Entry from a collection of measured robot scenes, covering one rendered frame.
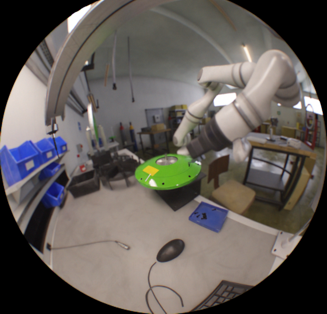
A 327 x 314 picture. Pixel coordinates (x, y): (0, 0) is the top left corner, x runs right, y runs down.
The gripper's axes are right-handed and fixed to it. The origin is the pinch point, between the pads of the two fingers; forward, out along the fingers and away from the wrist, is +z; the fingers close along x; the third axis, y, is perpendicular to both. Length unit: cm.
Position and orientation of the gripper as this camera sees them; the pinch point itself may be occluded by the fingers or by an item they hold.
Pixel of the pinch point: (188, 163)
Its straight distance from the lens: 33.5
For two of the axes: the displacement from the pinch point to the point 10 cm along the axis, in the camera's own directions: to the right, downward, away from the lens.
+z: -3.5, 4.0, 8.5
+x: -8.4, 2.8, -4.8
